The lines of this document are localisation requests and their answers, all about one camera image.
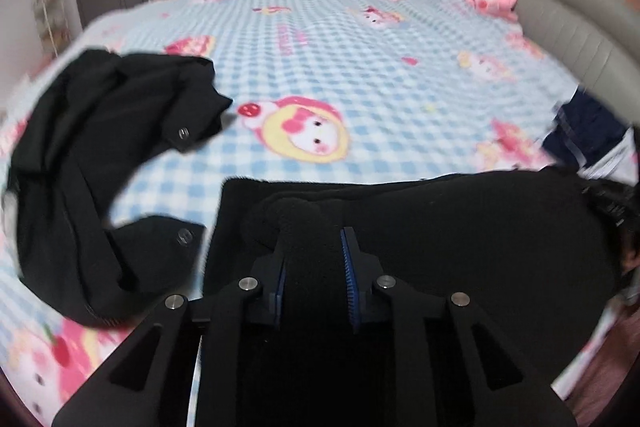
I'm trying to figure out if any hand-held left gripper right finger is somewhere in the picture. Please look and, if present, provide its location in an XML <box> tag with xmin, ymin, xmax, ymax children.
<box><xmin>340</xmin><ymin>227</ymin><xmax>577</xmax><ymax>427</ymax></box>

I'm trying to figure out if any navy folded garment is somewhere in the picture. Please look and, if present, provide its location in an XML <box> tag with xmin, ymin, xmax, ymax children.
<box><xmin>541</xmin><ymin>88</ymin><xmax>632</xmax><ymax>172</ymax></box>

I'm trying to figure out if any grey folded garment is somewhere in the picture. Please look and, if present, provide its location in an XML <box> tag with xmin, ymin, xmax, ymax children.
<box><xmin>577</xmin><ymin>134</ymin><xmax>640</xmax><ymax>186</ymax></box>

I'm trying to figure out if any black zip jacket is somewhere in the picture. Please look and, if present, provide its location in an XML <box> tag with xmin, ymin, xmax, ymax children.
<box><xmin>4</xmin><ymin>48</ymin><xmax>234</xmax><ymax>329</ymax></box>

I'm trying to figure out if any person's right hand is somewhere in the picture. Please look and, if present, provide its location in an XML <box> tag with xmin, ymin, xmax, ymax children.
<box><xmin>619</xmin><ymin>227</ymin><xmax>640</xmax><ymax>274</ymax></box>

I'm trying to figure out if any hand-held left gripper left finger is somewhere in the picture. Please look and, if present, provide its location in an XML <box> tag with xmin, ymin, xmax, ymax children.
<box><xmin>51</xmin><ymin>254</ymin><xmax>287</xmax><ymax>427</ymax></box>

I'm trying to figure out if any checkered cartoon print blanket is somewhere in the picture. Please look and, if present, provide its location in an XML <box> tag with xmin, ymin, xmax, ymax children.
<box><xmin>0</xmin><ymin>0</ymin><xmax>631</xmax><ymax>427</ymax></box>

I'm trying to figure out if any pink plush toy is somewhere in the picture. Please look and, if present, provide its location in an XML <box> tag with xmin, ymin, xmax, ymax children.
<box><xmin>464</xmin><ymin>0</ymin><xmax>519</xmax><ymax>22</ymax></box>

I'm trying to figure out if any white wire rack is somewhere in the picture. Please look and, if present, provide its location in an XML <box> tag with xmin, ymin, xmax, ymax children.
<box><xmin>31</xmin><ymin>0</ymin><xmax>75</xmax><ymax>56</ymax></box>

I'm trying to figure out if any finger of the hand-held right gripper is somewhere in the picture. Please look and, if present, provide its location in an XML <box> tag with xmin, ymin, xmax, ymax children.
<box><xmin>581</xmin><ymin>182</ymin><xmax>632</xmax><ymax>229</ymax></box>

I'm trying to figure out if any black fleece jacket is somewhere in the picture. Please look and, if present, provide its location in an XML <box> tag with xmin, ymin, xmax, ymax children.
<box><xmin>201</xmin><ymin>166</ymin><xmax>621</xmax><ymax>427</ymax></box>

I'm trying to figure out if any grey padded bed headboard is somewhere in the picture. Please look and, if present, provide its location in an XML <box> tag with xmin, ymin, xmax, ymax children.
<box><xmin>432</xmin><ymin>0</ymin><xmax>640</xmax><ymax>125</ymax></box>

